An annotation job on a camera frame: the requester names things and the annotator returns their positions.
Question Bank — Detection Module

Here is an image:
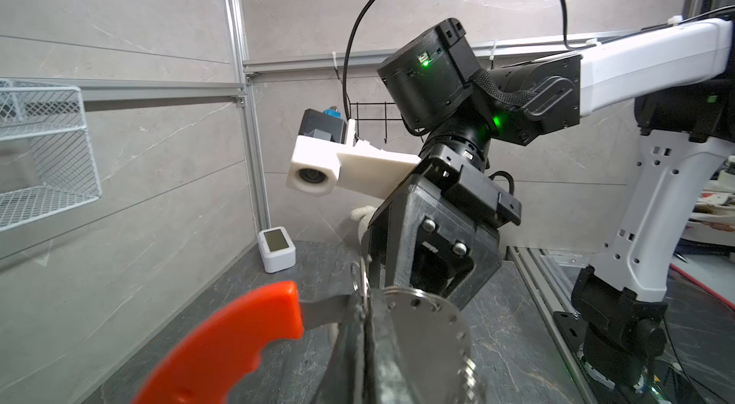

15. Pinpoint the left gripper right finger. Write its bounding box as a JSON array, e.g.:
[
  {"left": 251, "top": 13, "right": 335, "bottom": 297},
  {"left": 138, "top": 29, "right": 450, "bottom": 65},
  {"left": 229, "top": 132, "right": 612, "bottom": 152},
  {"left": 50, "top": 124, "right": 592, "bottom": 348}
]
[{"left": 366, "top": 291, "right": 421, "bottom": 403}]

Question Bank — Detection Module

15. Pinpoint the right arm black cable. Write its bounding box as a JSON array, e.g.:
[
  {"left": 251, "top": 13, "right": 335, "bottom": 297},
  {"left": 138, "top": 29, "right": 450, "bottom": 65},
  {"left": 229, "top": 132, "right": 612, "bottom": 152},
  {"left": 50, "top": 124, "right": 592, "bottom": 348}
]
[{"left": 341, "top": 0, "right": 570, "bottom": 121}]

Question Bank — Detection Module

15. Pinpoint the white digital clock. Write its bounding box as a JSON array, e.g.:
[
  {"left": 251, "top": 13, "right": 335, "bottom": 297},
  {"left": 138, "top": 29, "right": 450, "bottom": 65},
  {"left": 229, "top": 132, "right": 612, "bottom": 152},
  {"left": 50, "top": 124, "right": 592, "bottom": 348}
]
[{"left": 258, "top": 226, "right": 296, "bottom": 274}]

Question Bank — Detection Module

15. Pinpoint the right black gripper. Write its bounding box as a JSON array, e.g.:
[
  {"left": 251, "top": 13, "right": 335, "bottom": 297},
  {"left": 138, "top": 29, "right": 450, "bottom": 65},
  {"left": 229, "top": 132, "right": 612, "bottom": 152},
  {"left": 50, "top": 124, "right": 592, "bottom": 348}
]
[{"left": 364, "top": 156, "right": 522, "bottom": 308}]

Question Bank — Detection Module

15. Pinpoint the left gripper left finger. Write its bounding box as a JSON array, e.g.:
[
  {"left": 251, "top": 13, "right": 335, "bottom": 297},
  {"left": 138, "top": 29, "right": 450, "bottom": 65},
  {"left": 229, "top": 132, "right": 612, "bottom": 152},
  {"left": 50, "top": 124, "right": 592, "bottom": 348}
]
[{"left": 312, "top": 294, "right": 367, "bottom": 403}]

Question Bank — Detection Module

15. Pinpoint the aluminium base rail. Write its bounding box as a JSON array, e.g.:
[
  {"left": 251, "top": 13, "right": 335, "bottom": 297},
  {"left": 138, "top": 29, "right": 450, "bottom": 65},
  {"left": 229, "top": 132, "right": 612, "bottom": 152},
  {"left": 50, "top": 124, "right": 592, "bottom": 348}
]
[{"left": 504, "top": 245, "right": 735, "bottom": 404}]

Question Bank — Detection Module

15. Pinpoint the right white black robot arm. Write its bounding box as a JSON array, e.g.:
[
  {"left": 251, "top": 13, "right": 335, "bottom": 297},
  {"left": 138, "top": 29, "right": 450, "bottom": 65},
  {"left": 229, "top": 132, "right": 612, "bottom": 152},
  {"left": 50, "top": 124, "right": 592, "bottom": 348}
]
[{"left": 369, "top": 18, "right": 734, "bottom": 388}]

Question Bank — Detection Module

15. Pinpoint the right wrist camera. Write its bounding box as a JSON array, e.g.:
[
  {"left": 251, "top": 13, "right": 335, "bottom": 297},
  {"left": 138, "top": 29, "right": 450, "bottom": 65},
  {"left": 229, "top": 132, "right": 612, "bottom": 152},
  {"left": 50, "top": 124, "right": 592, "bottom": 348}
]
[{"left": 286, "top": 109, "right": 420, "bottom": 199}]

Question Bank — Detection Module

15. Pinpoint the black wire hook rack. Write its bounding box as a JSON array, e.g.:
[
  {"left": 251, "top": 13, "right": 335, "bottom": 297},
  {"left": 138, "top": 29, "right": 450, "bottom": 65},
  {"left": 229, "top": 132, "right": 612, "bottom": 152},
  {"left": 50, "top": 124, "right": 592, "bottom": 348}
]
[{"left": 350, "top": 101, "right": 401, "bottom": 144}]

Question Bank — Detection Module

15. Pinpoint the red-handled metal key ring holder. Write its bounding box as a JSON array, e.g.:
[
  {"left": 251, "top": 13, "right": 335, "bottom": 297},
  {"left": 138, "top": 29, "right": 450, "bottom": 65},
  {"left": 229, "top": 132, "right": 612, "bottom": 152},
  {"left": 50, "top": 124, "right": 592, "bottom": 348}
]
[{"left": 131, "top": 257, "right": 480, "bottom": 404}]

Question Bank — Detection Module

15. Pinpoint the white wire mesh basket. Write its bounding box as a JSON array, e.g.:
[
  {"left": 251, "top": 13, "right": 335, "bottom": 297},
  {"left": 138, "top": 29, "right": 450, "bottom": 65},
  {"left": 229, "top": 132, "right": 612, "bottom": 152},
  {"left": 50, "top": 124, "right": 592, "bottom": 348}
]
[{"left": 1, "top": 79, "right": 103, "bottom": 232}]

